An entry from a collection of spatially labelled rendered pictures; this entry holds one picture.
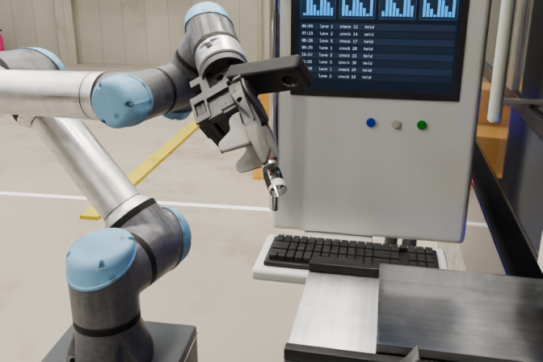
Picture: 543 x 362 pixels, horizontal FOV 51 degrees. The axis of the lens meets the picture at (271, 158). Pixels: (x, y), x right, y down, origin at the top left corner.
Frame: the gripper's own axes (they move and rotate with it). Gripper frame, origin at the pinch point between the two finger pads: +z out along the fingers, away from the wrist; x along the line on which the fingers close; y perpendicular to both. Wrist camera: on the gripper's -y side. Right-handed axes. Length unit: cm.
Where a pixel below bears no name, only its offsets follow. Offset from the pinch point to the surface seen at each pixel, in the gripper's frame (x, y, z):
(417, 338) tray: -43.3, -3.6, 10.8
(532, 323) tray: -54, -22, 13
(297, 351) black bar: -30.7, 13.0, 9.8
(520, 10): -41, -54, -42
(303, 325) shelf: -37.7, 12.6, 2.7
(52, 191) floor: -186, 193, -248
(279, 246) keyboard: -61, 18, -30
